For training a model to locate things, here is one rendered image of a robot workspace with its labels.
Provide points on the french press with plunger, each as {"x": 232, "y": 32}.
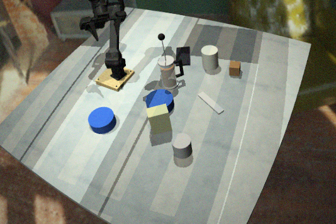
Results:
{"x": 167, "y": 69}

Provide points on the white cylinder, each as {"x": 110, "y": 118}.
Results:
{"x": 209, "y": 56}

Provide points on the grey cylinder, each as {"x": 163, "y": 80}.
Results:
{"x": 181, "y": 144}

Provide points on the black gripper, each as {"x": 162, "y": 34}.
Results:
{"x": 101, "y": 15}

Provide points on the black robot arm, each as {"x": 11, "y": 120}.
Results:
{"x": 113, "y": 60}

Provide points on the blue short cylinder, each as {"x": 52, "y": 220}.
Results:
{"x": 102, "y": 120}
{"x": 158, "y": 97}

